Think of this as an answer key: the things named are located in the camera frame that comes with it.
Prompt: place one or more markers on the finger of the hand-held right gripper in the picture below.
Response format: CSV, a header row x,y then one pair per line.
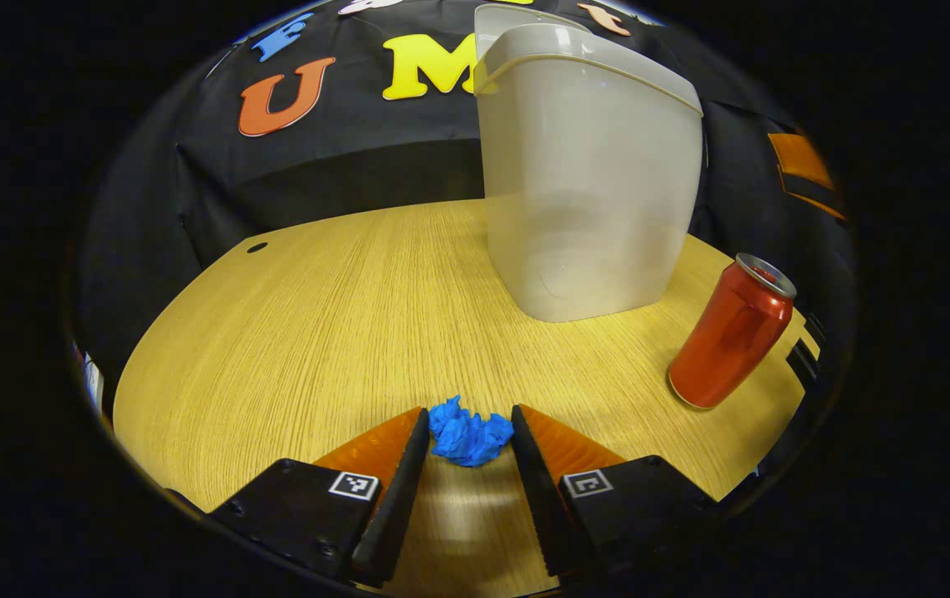
x,y
815,198
799,158

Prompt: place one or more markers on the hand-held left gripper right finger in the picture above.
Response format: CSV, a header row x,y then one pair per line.
x,y
537,498

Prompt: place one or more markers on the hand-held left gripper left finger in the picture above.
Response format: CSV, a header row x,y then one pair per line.
x,y
396,507

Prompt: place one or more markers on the blue paper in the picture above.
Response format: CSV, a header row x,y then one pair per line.
x,y
467,436

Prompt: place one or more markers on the red pop can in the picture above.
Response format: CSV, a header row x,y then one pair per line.
x,y
728,340

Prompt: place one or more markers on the white desktop garbage bin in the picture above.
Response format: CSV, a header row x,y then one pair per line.
x,y
591,183

